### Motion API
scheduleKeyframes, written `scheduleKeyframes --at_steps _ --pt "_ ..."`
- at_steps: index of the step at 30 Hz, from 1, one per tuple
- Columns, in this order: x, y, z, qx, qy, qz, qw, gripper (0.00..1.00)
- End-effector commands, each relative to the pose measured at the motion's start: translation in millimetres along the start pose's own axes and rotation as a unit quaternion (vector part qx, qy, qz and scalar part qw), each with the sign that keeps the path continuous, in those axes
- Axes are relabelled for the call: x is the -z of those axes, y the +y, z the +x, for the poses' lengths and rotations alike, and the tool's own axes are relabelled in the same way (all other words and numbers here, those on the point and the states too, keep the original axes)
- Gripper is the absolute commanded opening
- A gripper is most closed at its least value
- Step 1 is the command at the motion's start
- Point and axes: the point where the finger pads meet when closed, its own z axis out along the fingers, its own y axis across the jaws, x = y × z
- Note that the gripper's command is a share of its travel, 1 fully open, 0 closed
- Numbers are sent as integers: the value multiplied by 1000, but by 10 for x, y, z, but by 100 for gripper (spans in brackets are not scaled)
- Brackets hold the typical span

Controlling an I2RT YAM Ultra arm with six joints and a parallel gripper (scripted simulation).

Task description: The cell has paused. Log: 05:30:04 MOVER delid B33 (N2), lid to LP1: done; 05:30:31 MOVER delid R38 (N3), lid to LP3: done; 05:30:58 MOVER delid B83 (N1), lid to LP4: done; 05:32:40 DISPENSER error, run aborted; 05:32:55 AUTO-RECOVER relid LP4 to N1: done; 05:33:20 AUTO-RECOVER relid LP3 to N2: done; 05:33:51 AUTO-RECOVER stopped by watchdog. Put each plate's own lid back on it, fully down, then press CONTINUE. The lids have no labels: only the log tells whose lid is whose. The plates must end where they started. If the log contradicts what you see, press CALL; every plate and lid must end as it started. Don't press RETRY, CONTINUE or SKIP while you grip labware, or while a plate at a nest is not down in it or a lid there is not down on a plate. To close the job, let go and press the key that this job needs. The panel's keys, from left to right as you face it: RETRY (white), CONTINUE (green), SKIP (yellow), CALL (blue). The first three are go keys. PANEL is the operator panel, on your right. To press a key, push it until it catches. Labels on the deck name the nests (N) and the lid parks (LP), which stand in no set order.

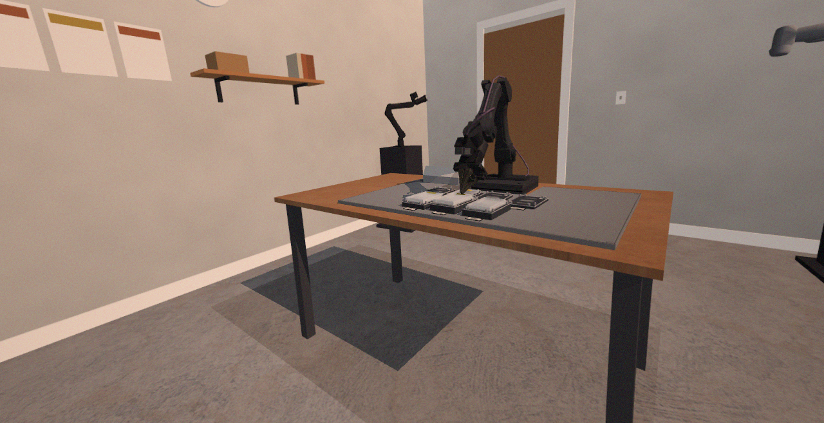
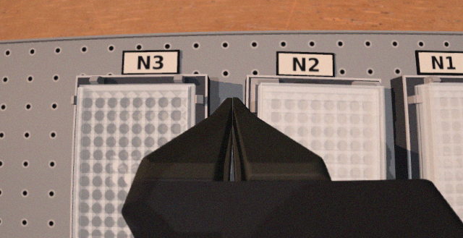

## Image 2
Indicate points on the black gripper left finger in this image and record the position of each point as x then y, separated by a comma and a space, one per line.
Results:
203, 151

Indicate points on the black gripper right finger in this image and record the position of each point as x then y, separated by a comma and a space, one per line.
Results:
261, 153

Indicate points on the translucent white plate lid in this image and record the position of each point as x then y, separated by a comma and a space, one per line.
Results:
444, 127

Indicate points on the grey rectangular base plate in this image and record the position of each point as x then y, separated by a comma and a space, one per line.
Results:
38, 75

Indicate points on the clear plastic plate lid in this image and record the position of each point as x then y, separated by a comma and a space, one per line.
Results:
344, 124

